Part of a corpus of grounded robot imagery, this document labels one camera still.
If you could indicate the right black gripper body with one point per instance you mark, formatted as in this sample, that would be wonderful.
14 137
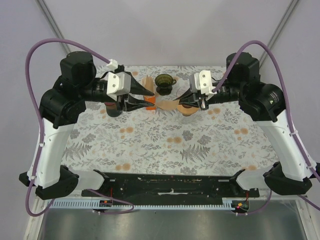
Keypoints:
204 103

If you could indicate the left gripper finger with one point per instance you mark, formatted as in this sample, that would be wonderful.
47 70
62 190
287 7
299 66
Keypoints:
135 104
137 89

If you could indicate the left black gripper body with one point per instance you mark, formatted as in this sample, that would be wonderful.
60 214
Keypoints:
123 102

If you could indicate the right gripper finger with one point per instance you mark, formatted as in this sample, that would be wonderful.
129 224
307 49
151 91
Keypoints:
188 95
189 101

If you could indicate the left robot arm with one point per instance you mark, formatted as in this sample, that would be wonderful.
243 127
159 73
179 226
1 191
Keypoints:
60 108

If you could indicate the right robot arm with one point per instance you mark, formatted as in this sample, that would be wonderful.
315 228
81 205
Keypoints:
265 104

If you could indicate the green glass coffee dripper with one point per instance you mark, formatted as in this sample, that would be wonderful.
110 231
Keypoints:
164 84

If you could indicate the red capped dark bottle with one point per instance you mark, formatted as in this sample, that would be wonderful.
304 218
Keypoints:
113 109

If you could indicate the floral tablecloth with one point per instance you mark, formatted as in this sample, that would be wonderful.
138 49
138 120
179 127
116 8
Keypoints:
219 141

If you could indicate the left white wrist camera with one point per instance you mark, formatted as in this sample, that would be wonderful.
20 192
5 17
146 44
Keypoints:
118 81

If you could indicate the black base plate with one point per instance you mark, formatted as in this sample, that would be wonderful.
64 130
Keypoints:
169 189

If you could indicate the aluminium frame rail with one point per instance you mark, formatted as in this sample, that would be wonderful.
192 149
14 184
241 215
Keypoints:
45 10

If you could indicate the white cable duct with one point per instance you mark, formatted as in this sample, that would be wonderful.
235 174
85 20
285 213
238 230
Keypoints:
102 204

